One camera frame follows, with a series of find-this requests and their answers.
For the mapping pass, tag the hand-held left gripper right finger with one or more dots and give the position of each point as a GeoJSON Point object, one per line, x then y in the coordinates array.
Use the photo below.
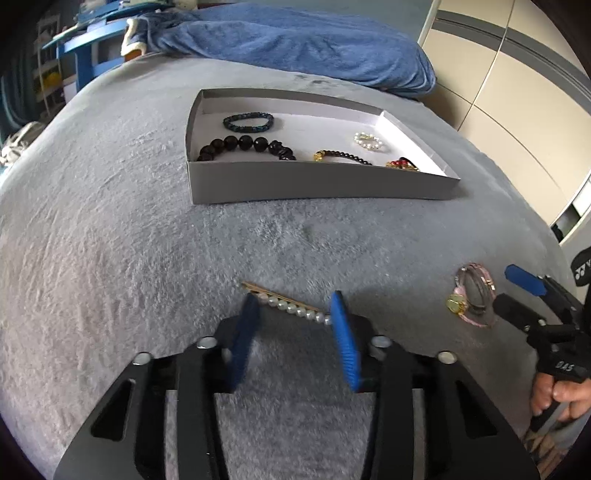
{"type": "Point", "coordinates": [346, 341]}

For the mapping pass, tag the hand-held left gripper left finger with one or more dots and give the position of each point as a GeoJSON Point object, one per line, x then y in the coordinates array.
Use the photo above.
{"type": "Point", "coordinates": [242, 341]}

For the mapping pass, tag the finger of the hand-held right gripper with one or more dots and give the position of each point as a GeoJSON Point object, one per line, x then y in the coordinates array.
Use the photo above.
{"type": "Point", "coordinates": [512, 311]}
{"type": "Point", "coordinates": [524, 279]}

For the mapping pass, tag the pearl hair clip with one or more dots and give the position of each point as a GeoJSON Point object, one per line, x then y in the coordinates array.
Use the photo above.
{"type": "Point", "coordinates": [295, 308]}

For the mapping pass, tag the grey cardboard box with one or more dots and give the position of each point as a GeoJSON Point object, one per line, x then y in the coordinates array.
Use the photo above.
{"type": "Point", "coordinates": [300, 187]}

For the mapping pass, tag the red bead ornament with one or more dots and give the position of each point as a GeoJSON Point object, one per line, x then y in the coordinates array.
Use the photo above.
{"type": "Point", "coordinates": [399, 164]}

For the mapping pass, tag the person's right hand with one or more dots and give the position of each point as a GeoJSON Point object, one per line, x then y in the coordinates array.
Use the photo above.
{"type": "Point", "coordinates": [572, 397]}

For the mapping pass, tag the black bag with white logo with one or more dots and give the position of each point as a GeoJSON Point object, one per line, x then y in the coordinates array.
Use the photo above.
{"type": "Point", "coordinates": [582, 270]}

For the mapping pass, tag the brown patterned cloth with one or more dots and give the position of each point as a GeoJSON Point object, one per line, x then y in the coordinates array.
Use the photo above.
{"type": "Point", "coordinates": [549, 452]}

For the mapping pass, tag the beige wardrobe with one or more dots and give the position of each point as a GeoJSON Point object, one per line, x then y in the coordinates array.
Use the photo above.
{"type": "Point", "coordinates": [508, 92]}

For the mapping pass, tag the white cloth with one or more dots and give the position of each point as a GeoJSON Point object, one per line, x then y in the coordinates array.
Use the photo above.
{"type": "Point", "coordinates": [18, 143]}

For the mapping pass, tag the blue blanket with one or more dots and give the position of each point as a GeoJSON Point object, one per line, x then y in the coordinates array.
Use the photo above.
{"type": "Point", "coordinates": [300, 41]}

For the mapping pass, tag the yellow toy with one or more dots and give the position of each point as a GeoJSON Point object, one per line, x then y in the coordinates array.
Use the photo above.
{"type": "Point", "coordinates": [53, 81]}

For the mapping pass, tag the blue desk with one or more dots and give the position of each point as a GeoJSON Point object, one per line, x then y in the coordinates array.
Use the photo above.
{"type": "Point", "coordinates": [85, 60]}

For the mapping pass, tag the teal curtain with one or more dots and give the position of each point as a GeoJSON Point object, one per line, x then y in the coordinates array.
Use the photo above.
{"type": "Point", "coordinates": [18, 92]}

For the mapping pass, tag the white shelf rack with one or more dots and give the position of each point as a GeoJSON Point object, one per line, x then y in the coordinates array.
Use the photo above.
{"type": "Point", "coordinates": [46, 69]}

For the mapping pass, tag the white furniture frame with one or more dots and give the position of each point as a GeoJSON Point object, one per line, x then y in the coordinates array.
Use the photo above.
{"type": "Point", "coordinates": [577, 207]}

